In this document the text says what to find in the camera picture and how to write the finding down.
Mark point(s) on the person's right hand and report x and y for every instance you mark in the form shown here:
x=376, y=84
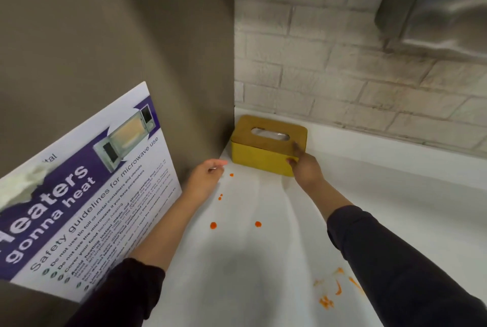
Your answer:
x=308, y=170

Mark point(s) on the person's left hand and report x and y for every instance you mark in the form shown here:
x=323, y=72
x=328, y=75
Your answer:
x=203, y=180

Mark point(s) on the yellow box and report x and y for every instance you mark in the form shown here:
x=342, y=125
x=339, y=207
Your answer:
x=262, y=148

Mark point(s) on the person's left forearm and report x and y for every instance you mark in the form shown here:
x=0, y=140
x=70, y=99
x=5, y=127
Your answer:
x=152, y=247

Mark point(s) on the person's right forearm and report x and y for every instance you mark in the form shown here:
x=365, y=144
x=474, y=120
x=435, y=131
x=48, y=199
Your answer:
x=380, y=262

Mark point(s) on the white and purple safety poster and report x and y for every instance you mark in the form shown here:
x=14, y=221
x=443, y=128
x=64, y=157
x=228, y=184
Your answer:
x=91, y=205

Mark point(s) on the brown cabinet side panel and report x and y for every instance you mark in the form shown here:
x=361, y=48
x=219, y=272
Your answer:
x=114, y=33

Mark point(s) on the steel paper towel dispenser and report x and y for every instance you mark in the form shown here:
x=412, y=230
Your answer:
x=437, y=7

